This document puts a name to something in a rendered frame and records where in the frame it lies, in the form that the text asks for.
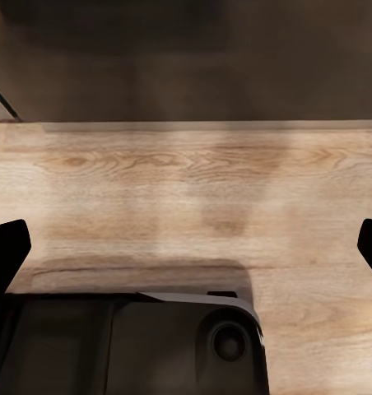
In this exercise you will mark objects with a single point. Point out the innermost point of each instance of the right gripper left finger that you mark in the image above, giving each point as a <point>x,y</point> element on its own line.
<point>14,247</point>

